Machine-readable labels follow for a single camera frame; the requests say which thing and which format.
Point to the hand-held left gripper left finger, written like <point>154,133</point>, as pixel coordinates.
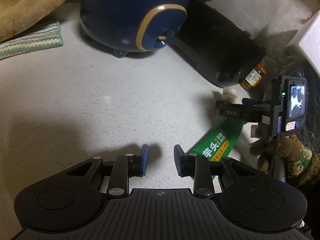
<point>145,160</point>

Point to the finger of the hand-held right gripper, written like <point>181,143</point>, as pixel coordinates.
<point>250,101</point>
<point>222,103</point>

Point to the glass jar with orange lid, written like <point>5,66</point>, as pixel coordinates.
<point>252,78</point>

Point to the person's right hand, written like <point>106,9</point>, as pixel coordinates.
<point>287,147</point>

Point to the garlic bulb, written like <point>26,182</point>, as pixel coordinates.
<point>228,93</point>

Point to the white foam box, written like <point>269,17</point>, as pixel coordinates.
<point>310,37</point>

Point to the black countertop appliance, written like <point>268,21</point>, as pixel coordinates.
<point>215,50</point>

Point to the green striped knit cloth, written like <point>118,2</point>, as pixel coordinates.
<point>30,41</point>

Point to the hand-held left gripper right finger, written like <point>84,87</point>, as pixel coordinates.
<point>178,158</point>

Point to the green snack packet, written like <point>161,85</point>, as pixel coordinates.
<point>220,137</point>

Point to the navy blue rice cooker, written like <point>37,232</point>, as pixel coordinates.
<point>120,17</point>

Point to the round wooden cutting board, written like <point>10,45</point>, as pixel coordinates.
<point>25,5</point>

